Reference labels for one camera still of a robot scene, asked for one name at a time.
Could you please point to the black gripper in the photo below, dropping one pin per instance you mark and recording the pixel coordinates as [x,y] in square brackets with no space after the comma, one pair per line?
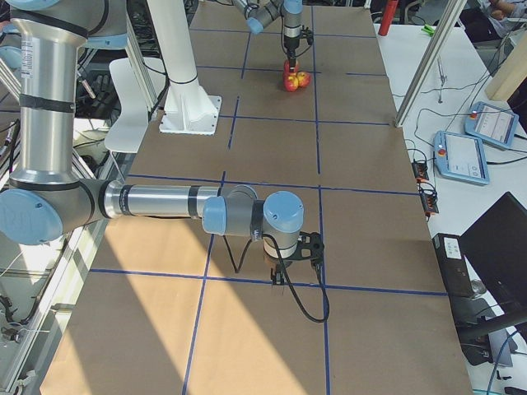
[275,261]
[291,44]

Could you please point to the lone red yellow apple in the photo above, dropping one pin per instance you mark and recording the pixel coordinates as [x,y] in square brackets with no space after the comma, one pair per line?
[290,68]

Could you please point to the front left red apple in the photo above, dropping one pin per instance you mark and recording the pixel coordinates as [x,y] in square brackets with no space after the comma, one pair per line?
[290,83]

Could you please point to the front right red apple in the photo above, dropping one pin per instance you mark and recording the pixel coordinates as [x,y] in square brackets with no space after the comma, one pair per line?
[303,78]

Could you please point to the red cylinder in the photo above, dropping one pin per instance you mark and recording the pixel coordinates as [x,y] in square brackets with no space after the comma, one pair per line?
[388,16]

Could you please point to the brown paper table cover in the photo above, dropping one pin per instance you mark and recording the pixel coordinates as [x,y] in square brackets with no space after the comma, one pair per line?
[168,309]

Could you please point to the orange black usb hub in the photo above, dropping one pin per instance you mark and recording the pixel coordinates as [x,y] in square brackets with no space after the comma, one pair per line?
[420,171]

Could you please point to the black desktop box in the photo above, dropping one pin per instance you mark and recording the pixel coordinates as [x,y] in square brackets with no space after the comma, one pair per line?
[453,267]

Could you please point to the near grey teach pendant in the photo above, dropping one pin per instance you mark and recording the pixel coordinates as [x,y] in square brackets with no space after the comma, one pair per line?
[461,157]

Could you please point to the grey teach pendant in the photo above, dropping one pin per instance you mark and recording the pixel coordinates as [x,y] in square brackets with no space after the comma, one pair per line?
[461,157]
[493,125]

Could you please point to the far grey teach pendant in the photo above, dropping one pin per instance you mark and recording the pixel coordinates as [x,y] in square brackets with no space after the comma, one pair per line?
[493,125]

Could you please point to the black monitor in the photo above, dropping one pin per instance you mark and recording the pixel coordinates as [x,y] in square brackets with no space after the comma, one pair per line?
[495,245]

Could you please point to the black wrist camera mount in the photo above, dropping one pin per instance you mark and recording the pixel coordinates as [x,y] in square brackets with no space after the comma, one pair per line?
[309,246]
[307,35]

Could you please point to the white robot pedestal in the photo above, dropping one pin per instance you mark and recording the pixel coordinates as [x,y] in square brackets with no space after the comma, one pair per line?
[188,108]

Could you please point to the aluminium frame post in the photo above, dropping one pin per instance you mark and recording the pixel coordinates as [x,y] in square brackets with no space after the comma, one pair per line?
[440,36]

